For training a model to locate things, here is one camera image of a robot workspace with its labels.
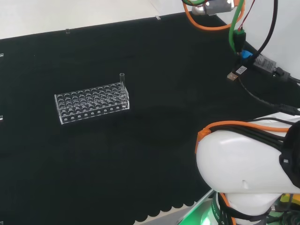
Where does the clear glass test tube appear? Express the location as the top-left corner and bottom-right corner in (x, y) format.
(119, 73), (127, 110)

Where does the clear plastic test tube rack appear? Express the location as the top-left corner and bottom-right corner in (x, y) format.
(54, 82), (130, 125)

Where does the black bench cloth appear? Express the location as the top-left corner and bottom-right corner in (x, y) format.
(0, 10), (300, 225)

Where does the black silver USB plug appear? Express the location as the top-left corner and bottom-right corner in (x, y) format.
(226, 65), (248, 83)

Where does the blue plug connector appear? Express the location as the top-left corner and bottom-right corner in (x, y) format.
(241, 49), (254, 64)

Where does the green plug connector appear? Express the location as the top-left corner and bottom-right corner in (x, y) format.
(234, 29), (247, 51)

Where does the small black adapter box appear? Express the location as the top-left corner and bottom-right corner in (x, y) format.
(252, 54), (278, 75)

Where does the orange cable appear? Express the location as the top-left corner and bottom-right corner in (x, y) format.
(182, 0), (246, 31)

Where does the black USB cable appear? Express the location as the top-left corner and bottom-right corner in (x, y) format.
(237, 76), (300, 116)

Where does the green cable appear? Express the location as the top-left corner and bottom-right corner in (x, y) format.
(182, 0), (246, 56)

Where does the grey silver wrist camera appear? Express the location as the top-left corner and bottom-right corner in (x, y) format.
(191, 0), (236, 16)

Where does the thin red wire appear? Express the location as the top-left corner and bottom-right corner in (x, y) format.
(238, 0), (256, 31)

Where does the grey cable connector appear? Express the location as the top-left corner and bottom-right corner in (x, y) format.
(272, 67), (300, 83)

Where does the thick black cable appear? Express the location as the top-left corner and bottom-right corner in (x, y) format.
(254, 0), (279, 59)

